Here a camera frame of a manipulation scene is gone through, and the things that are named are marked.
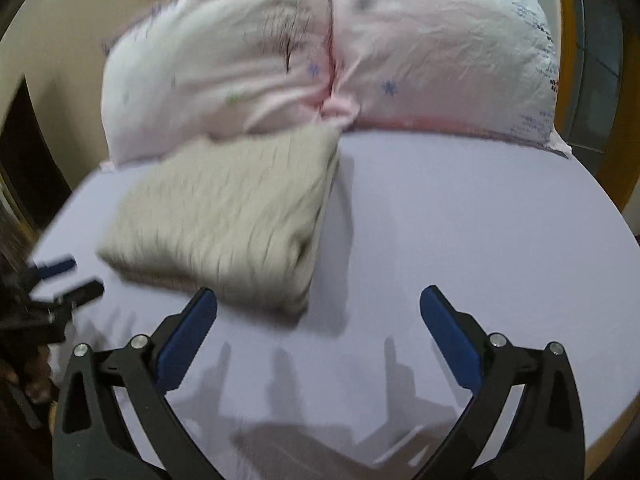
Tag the wooden bed frame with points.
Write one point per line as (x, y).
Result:
(597, 112)

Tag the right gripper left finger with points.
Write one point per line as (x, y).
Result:
(91, 439)

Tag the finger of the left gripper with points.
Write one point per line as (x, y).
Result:
(55, 265)
(81, 295)

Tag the beige knit sweater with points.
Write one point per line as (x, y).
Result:
(242, 217)

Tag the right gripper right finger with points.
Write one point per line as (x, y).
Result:
(546, 438)

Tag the pink floral pillow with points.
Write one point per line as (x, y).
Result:
(476, 67)
(216, 67)

